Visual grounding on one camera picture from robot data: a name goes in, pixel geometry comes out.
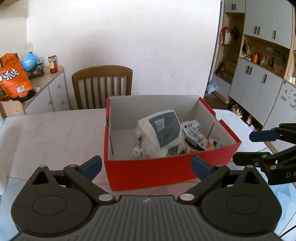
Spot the bag of cotton swabs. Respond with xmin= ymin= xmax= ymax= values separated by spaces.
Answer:
xmin=132 ymin=131 xmax=147 ymax=160

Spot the blue globe ball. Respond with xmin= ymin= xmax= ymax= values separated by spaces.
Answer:
xmin=21 ymin=52 xmax=38 ymax=71

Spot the red sauce jar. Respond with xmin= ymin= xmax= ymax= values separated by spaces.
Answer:
xmin=48 ymin=55 xmax=58 ymax=74

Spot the wooden chair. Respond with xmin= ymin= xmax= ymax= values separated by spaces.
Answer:
xmin=71 ymin=65 xmax=133 ymax=109

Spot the blue patterned table mat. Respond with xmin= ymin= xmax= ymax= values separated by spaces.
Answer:
xmin=0 ymin=176 xmax=296 ymax=241

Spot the blue soda biscuit packet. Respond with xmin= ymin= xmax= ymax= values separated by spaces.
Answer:
xmin=209 ymin=138 xmax=221 ymax=149

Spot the white pack with dark label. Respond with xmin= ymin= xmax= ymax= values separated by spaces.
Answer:
xmin=137 ymin=110 xmax=187 ymax=159

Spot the orange snack bag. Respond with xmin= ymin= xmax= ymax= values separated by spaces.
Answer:
xmin=1 ymin=53 xmax=36 ymax=102

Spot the wood and grey wall cabinet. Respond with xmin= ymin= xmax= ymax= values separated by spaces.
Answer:
xmin=208 ymin=1 xmax=295 ymax=130

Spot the red cardboard box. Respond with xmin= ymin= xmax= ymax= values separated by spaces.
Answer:
xmin=104 ymin=95 xmax=241 ymax=191

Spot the white side cabinet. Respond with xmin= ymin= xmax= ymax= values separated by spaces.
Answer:
xmin=0 ymin=65 xmax=71 ymax=117

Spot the white black text sachet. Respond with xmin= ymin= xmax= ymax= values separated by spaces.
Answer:
xmin=181 ymin=120 xmax=208 ymax=151

